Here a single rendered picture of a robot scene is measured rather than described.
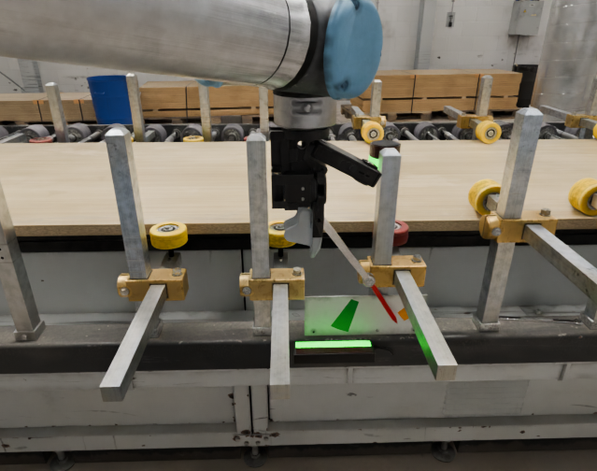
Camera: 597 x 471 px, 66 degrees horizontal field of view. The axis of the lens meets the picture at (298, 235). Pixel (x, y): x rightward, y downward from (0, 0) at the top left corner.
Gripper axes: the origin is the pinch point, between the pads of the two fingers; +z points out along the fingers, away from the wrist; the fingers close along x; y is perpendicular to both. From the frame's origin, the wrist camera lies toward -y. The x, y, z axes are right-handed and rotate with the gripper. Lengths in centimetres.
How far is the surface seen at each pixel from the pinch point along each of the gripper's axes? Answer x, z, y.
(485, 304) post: -14.6, 21.7, -38.3
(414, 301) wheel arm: -2.7, 12.5, -18.3
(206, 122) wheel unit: -125, 4, 34
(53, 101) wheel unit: -126, -5, 94
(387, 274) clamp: -14.1, 13.2, -16.0
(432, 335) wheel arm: 7.3, 12.5, -18.3
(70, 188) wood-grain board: -59, 8, 64
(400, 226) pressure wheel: -26.4, 8.1, -21.4
